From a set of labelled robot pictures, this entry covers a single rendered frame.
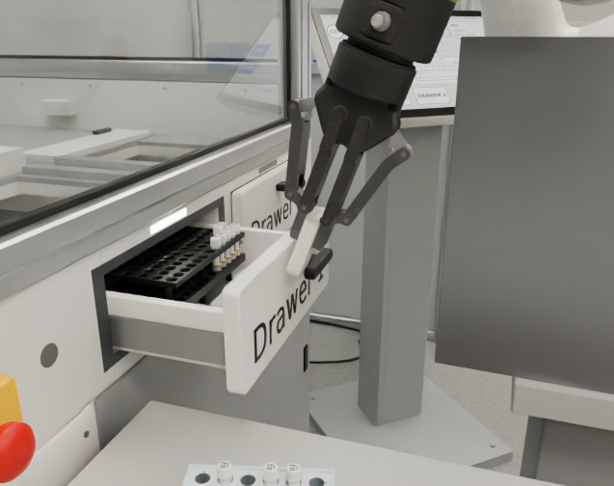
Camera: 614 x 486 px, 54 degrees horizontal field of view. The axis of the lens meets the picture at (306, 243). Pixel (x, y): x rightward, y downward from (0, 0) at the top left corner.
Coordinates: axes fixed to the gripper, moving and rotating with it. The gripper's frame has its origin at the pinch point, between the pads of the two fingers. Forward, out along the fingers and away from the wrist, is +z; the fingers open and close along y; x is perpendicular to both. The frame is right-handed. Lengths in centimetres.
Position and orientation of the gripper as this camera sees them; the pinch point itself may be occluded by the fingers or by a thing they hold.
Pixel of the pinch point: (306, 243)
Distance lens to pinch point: 62.1
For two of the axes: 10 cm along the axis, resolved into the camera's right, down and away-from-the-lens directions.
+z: -3.3, 8.5, 4.1
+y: 8.9, 4.2, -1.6
